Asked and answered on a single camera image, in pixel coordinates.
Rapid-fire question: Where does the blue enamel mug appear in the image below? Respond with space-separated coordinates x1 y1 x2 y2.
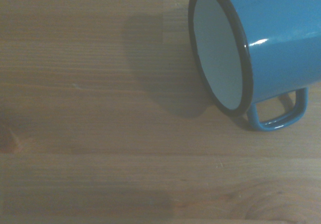
188 0 321 132

